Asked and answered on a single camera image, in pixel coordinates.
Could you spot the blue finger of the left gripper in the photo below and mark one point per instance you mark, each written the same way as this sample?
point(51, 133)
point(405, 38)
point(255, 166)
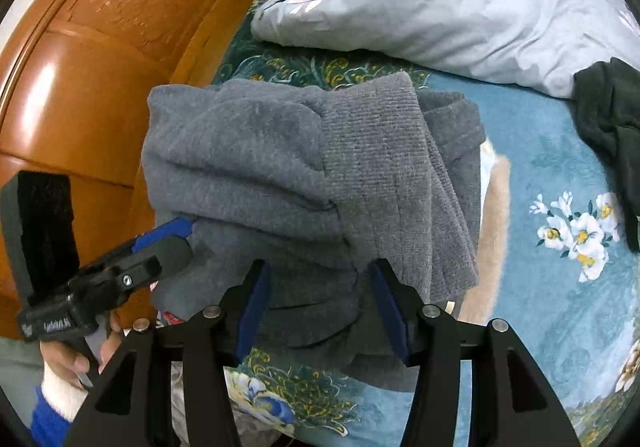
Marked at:
point(179, 227)
point(162, 258)

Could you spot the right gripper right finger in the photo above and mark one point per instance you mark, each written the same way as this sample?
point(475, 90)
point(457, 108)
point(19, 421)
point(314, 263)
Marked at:
point(513, 404)

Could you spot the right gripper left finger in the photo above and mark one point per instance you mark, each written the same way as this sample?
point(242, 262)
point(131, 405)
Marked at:
point(130, 403)

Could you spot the grey sweatpants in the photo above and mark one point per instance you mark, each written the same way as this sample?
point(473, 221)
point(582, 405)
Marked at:
point(319, 184)

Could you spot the left forearm blue white sleeve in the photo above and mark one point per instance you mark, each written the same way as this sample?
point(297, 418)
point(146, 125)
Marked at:
point(58, 403)

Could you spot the stack of folded clothes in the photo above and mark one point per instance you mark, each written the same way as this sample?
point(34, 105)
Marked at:
point(479, 303)

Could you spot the person's left hand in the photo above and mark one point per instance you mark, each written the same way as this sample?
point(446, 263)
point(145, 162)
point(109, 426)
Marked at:
point(69, 365)

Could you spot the teal floral blanket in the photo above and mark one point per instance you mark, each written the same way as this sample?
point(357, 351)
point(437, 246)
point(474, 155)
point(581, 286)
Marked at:
point(570, 285)

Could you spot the black white jacket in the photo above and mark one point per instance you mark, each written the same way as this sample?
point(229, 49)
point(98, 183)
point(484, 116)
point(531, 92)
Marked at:
point(606, 97)

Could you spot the light blue floral duvet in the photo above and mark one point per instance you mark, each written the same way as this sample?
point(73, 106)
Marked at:
point(540, 44)

